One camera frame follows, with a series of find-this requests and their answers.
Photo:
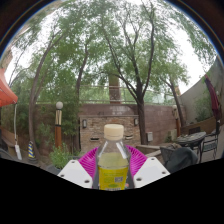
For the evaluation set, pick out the dark round patio table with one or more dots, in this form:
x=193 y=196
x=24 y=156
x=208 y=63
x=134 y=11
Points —
x=191 y=137

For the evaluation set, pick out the wooden bench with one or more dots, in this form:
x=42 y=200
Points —
x=6 y=136

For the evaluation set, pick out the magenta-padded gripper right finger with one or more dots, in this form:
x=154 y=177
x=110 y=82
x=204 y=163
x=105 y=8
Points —
x=138 y=163

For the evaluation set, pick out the orange canopy tent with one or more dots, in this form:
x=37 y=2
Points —
x=6 y=91

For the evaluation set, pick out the slim wooden lamp post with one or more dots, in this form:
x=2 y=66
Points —
x=177 y=121

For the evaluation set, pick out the folded maroon patio umbrella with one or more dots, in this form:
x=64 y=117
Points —
x=213 y=100

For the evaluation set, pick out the wooden lamp post with globe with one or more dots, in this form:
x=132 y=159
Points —
x=58 y=133

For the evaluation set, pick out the black wall lantern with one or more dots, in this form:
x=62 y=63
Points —
x=84 y=123
x=136 y=122

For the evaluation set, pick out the clear bottle with yellow label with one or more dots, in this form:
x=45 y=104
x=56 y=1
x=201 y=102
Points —
x=112 y=171

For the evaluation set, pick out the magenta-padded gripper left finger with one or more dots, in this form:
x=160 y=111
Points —
x=87 y=163

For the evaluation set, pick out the green plant in blue pot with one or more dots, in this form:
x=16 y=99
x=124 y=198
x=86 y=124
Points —
x=60 y=155

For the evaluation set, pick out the grey wall box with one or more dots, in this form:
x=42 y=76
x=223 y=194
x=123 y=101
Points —
x=149 y=136

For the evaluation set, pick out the dark metal patio chair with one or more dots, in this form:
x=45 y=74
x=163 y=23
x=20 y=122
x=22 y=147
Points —
x=210 y=145

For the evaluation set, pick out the blue yellow striped cone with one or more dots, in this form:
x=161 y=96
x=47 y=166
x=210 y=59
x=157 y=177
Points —
x=31 y=151

